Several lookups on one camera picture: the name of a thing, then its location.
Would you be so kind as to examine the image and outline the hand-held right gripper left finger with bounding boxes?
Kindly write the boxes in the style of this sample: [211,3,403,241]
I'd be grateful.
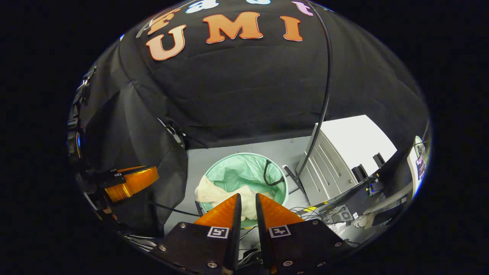
[151,193,242,275]

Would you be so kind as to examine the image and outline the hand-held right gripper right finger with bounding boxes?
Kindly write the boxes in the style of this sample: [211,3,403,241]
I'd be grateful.
[255,193,354,275]

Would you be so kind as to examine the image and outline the cream button shirt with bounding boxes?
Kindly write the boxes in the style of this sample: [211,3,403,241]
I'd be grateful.
[195,175,275,221]

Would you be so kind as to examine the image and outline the green laundry hamper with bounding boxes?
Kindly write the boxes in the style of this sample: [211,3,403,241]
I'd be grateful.
[199,152,290,230]

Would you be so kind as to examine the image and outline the black metal clamp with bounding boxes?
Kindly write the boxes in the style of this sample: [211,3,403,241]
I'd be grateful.
[157,116,188,150]

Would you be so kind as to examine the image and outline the black electronics box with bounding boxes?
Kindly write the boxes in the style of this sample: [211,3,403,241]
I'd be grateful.
[319,178,382,226]

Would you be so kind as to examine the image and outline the black backdrop cloth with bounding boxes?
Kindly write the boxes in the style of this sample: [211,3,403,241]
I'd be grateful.
[71,0,430,237]

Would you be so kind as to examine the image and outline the white side table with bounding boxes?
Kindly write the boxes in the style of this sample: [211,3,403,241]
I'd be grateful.
[406,136,427,191]

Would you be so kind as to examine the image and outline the black clothes rail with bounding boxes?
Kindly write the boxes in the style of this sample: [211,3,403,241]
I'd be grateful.
[283,0,334,205]

